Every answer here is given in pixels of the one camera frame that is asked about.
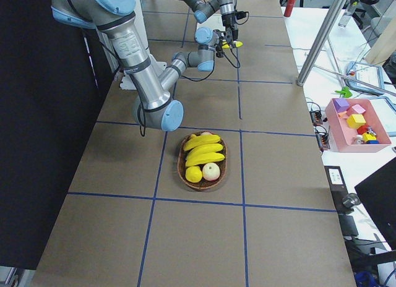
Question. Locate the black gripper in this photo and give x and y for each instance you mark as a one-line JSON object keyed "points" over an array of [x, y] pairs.
{"points": [[228, 21], [218, 45]]}

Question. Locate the yellow banana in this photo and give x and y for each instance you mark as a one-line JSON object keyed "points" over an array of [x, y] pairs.
{"points": [[235, 44], [205, 158], [201, 140], [203, 149]]}

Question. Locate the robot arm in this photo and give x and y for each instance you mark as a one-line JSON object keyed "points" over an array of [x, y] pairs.
{"points": [[154, 106], [203, 10]]}

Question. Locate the white rectangular plate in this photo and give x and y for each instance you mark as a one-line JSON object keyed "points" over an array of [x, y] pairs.
{"points": [[216, 27]]}

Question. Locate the brown wicker basket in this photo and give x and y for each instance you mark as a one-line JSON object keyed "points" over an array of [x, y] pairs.
{"points": [[203, 185]]}

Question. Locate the red bottle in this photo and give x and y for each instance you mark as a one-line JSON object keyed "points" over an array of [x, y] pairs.
{"points": [[289, 8]]}

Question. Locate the small circuit board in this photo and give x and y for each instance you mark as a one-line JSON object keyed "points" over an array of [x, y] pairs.
{"points": [[316, 117]]}

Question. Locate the clear water bottle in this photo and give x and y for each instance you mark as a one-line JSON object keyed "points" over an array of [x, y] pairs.
{"points": [[348, 13]]}

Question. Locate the purple toy cube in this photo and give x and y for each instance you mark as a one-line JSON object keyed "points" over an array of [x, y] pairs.
{"points": [[341, 104]]}

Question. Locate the red apple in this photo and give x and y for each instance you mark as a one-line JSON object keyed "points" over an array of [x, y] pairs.
{"points": [[211, 172]]}

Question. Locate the yellow pear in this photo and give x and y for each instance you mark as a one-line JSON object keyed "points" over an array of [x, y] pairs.
{"points": [[193, 174]]}

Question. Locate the tablet in blue case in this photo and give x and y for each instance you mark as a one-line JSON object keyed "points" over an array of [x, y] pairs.
{"points": [[365, 78]]}

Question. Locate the yellow toy cube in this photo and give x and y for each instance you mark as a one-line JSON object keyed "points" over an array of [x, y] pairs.
{"points": [[355, 121]]}

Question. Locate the pink plastic bin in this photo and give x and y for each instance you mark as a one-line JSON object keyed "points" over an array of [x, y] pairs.
{"points": [[369, 138]]}

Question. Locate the black power adapter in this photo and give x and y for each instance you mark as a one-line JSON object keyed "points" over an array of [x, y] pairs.
{"points": [[338, 188]]}

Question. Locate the aluminium frame post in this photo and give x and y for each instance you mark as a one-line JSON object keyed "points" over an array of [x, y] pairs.
{"points": [[324, 31]]}

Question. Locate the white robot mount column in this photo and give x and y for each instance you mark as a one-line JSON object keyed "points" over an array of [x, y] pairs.
{"points": [[158, 66]]}

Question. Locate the green handled reacher tool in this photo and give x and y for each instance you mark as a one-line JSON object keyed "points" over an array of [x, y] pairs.
{"points": [[344, 92]]}

